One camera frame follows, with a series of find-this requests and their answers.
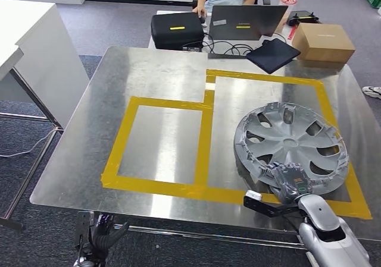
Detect black hard case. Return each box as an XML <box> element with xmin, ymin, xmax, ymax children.
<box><xmin>150</xmin><ymin>12</ymin><xmax>205</xmax><ymax>51</ymax></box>

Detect white top steel leg table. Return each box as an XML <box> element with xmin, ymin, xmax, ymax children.
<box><xmin>0</xmin><ymin>46</ymin><xmax>65</xmax><ymax>231</ymax></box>

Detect person's shoe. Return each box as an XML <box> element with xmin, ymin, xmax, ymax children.
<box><xmin>362</xmin><ymin>86</ymin><xmax>381</xmax><ymax>100</ymax></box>

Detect black router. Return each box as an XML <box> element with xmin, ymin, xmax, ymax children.
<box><xmin>287</xmin><ymin>10</ymin><xmax>321</xmax><ymax>26</ymax></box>

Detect red pen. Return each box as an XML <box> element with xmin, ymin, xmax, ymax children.
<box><xmin>287</xmin><ymin>24</ymin><xmax>299</xmax><ymax>42</ymax></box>

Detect black desk cables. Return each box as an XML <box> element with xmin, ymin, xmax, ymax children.
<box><xmin>181</xmin><ymin>30</ymin><xmax>287</xmax><ymax>57</ymax></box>

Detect grey plastic wheel hubcap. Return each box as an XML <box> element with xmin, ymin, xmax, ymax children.
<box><xmin>233</xmin><ymin>102</ymin><xmax>349</xmax><ymax>197</ymax></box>

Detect dark grey laptop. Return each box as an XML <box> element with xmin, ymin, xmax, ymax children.
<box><xmin>207</xmin><ymin>5</ymin><xmax>289</xmax><ymax>59</ymax></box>

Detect white panel desk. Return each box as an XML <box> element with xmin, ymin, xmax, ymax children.
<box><xmin>0</xmin><ymin>0</ymin><xmax>90</xmax><ymax>129</ymax></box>

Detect stainless steel workbench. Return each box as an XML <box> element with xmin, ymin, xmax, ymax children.
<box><xmin>29</xmin><ymin>46</ymin><xmax>381</xmax><ymax>254</ymax></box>

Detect white floor cable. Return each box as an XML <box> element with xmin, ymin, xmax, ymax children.
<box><xmin>0</xmin><ymin>128</ymin><xmax>57</xmax><ymax>158</ymax></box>

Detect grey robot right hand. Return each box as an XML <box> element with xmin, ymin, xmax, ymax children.
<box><xmin>265</xmin><ymin>162</ymin><xmax>314</xmax><ymax>205</ymax></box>

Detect brown cardboard box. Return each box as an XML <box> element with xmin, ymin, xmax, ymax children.
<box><xmin>292</xmin><ymin>23</ymin><xmax>356</xmax><ymax>64</ymax></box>

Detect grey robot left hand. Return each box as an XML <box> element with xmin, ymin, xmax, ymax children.
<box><xmin>89</xmin><ymin>213</ymin><xmax>131</xmax><ymax>265</ymax></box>

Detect black flat pad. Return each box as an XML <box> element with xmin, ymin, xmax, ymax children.
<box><xmin>246</xmin><ymin>38</ymin><xmax>301</xmax><ymax>75</ymax></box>

